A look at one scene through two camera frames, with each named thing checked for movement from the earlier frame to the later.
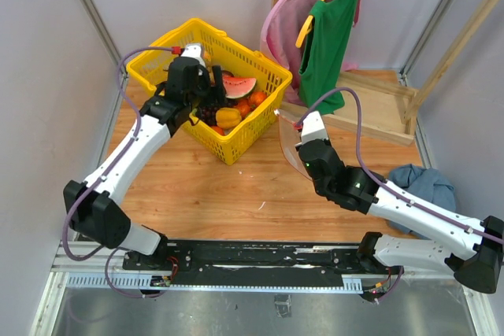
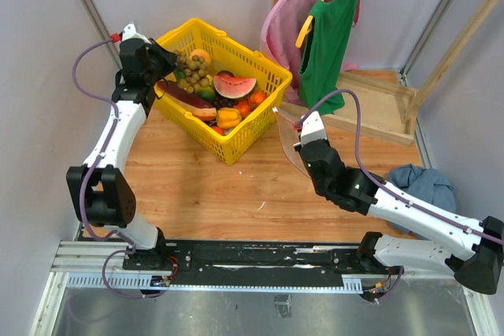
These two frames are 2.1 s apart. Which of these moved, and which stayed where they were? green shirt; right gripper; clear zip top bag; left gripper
Moved: left gripper
Stayed: green shirt; clear zip top bag; right gripper
